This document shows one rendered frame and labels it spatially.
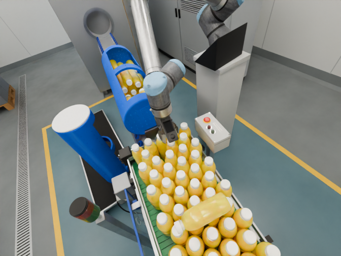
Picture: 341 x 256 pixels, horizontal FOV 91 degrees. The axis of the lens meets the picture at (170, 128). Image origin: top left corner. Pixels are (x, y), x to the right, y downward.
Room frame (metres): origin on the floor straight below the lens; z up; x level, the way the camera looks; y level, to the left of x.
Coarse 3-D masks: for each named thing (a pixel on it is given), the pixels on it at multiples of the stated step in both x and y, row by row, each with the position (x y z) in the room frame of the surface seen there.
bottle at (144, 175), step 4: (148, 168) 0.42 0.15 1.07; (140, 172) 0.41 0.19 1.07; (144, 172) 0.40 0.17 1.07; (148, 172) 0.40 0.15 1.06; (140, 176) 0.40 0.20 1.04; (144, 176) 0.39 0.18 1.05; (148, 176) 0.39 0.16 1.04; (144, 180) 0.39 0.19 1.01; (148, 180) 0.39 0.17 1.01; (148, 184) 0.39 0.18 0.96
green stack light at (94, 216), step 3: (96, 207) 0.24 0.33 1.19; (93, 210) 0.23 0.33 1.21; (96, 210) 0.23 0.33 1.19; (99, 210) 0.24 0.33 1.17; (93, 213) 0.22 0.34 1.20; (96, 213) 0.22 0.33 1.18; (99, 213) 0.23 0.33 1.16; (90, 216) 0.21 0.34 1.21; (93, 216) 0.21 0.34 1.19; (96, 216) 0.21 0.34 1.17; (84, 219) 0.20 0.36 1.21; (87, 219) 0.20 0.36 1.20; (90, 219) 0.20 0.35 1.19; (93, 219) 0.21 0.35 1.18; (90, 222) 0.20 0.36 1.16
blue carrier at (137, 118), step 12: (108, 48) 1.55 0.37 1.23; (120, 48) 1.60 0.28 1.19; (108, 60) 1.36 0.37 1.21; (120, 60) 1.59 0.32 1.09; (132, 60) 1.59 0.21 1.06; (108, 72) 1.24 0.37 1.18; (120, 72) 1.13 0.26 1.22; (120, 96) 0.88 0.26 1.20; (144, 96) 0.78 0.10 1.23; (120, 108) 0.81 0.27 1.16; (132, 108) 0.73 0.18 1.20; (144, 108) 0.75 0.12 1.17; (132, 120) 0.73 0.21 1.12; (144, 120) 0.74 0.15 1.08; (132, 132) 0.72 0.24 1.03; (144, 132) 0.73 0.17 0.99
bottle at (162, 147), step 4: (156, 140) 0.58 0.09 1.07; (160, 140) 0.56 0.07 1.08; (156, 144) 0.57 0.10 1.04; (160, 144) 0.55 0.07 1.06; (164, 144) 0.55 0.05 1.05; (160, 148) 0.55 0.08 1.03; (164, 148) 0.55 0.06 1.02; (160, 152) 0.56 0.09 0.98; (164, 152) 0.55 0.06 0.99; (164, 156) 0.55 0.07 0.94
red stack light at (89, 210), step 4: (88, 200) 0.25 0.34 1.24; (88, 204) 0.23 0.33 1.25; (92, 204) 0.24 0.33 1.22; (88, 208) 0.22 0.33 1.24; (92, 208) 0.23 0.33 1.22; (84, 212) 0.21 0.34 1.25; (88, 212) 0.21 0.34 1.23; (80, 216) 0.20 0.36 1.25; (84, 216) 0.20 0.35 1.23; (88, 216) 0.21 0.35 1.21
